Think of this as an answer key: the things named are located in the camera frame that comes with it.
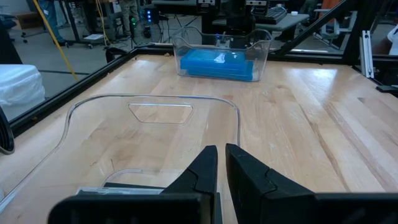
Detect silver aluminium bracket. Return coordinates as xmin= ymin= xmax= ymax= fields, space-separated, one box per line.
xmin=359 ymin=30 xmax=375 ymax=79

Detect black metal table frame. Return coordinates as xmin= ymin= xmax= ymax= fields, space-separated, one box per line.
xmin=9 ymin=0 xmax=398 ymax=138

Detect white trash bin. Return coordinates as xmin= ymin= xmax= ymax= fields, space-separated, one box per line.
xmin=0 ymin=63 xmax=46 ymax=122

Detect clear plastic bin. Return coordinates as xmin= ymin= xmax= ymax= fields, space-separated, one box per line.
xmin=0 ymin=93 xmax=242 ymax=215
xmin=170 ymin=26 xmax=273 ymax=83

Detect yellow hanging cable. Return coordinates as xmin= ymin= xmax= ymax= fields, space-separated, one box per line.
xmin=32 ymin=0 xmax=80 ymax=82

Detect grey desk top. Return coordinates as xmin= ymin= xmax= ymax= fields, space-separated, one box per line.
xmin=212 ymin=12 xmax=310 ymax=32

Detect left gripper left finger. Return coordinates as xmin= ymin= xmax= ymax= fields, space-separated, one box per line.
xmin=160 ymin=144 xmax=223 ymax=224

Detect black backlit keyboard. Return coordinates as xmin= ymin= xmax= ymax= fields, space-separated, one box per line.
xmin=254 ymin=6 xmax=289 ymax=25

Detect black lit computer tower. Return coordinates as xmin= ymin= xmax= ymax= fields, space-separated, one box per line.
xmin=141 ymin=6 xmax=161 ymax=25

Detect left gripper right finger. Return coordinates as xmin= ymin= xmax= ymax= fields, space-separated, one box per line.
xmin=224 ymin=142 xmax=317 ymax=224

